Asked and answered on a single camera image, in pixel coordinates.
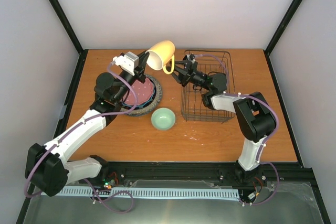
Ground black frame post right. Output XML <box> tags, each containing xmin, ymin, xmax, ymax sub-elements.
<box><xmin>264</xmin><ymin>0</ymin><xmax>303</xmax><ymax>57</ymax></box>

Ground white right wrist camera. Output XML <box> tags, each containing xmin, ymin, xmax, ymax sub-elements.
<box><xmin>183</xmin><ymin>54</ymin><xmax>203</xmax><ymax>63</ymax></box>

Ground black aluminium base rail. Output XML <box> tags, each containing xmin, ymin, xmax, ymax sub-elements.
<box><xmin>75</xmin><ymin>162</ymin><xmax>317</xmax><ymax>189</ymax></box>

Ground left electronics board with wires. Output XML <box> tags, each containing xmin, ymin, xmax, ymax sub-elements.
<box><xmin>103</xmin><ymin>172</ymin><xmax>119</xmax><ymax>189</ymax></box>

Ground dark wire dish rack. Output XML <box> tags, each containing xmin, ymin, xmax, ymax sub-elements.
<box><xmin>181</xmin><ymin>49</ymin><xmax>235</xmax><ymax>123</ymax></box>

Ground black frame post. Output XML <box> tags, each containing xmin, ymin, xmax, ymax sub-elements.
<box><xmin>48</xmin><ymin>0</ymin><xmax>84</xmax><ymax>54</ymax></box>
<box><xmin>264</xmin><ymin>0</ymin><xmax>303</xmax><ymax>57</ymax></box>

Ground right connector with wires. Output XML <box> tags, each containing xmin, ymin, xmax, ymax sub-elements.
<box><xmin>248</xmin><ymin>175</ymin><xmax>266</xmax><ymax>203</ymax></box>

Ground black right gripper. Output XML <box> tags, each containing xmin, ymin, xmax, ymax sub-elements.
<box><xmin>165</xmin><ymin>61</ymin><xmax>209</xmax><ymax>91</ymax></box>

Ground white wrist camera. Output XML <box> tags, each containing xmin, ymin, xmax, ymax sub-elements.
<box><xmin>112</xmin><ymin>51</ymin><xmax>139</xmax><ymax>76</ymax></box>
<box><xmin>183</xmin><ymin>54</ymin><xmax>203</xmax><ymax>63</ymax></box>

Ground teal blue plate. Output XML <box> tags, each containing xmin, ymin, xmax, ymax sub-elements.
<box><xmin>122</xmin><ymin>86</ymin><xmax>156</xmax><ymax>110</ymax></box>

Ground pink polka dot plate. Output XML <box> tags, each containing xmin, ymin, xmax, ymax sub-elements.
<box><xmin>123</xmin><ymin>77</ymin><xmax>155</xmax><ymax>106</ymax></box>

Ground mint green ceramic bowl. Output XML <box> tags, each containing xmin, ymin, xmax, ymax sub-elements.
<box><xmin>151</xmin><ymin>108</ymin><xmax>176</xmax><ymax>131</ymax></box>

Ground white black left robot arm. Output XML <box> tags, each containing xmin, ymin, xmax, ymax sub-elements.
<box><xmin>25</xmin><ymin>51</ymin><xmax>149</xmax><ymax>196</ymax></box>

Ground black frame post left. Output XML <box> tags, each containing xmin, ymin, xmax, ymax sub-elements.
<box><xmin>48</xmin><ymin>0</ymin><xmax>84</xmax><ymax>54</ymax></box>

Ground light blue slotted cable duct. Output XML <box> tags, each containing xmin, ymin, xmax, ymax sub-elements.
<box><xmin>61</xmin><ymin>186</ymin><xmax>240</xmax><ymax>200</ymax></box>

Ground yellow ceramic mug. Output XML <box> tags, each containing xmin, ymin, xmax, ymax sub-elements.
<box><xmin>146</xmin><ymin>40</ymin><xmax>175</xmax><ymax>74</ymax></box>

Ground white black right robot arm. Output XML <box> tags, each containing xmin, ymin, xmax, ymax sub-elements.
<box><xmin>167</xmin><ymin>60</ymin><xmax>279</xmax><ymax>184</ymax></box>

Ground speckled large stoneware plate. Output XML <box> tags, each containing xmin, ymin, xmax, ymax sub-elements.
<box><xmin>127</xmin><ymin>74</ymin><xmax>163</xmax><ymax>116</ymax></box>

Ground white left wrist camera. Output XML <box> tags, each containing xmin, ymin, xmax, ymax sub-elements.
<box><xmin>112</xmin><ymin>51</ymin><xmax>139</xmax><ymax>76</ymax></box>

